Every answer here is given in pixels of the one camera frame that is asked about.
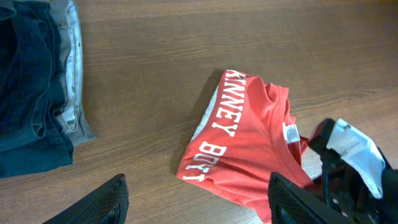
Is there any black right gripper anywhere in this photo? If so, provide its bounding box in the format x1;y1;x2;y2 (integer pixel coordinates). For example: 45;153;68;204
308;118;397;223

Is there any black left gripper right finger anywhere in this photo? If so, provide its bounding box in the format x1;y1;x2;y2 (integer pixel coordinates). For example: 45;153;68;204
268;172;351;224

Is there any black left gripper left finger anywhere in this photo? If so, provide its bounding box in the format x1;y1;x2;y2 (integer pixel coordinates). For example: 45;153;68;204
45;174;129;224

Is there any red t-shirt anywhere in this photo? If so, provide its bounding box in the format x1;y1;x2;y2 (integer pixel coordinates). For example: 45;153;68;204
177;70;312;223

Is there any navy blue folded shirt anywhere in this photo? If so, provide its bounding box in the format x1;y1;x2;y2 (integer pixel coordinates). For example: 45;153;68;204
1;1;73;178

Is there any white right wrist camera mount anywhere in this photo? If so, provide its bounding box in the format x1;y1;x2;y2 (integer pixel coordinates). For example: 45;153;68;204
326;119;387;199

